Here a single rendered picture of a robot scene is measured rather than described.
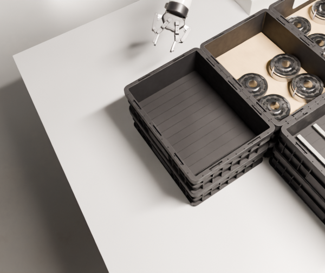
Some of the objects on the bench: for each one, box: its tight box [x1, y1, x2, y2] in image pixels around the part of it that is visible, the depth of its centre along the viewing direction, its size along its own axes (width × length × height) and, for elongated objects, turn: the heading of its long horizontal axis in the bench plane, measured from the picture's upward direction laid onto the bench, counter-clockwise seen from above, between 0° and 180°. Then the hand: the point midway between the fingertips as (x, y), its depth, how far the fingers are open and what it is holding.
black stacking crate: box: [129, 108, 269, 206], centre depth 128 cm, size 40×30×12 cm
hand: (164, 44), depth 128 cm, fingers open, 5 cm apart
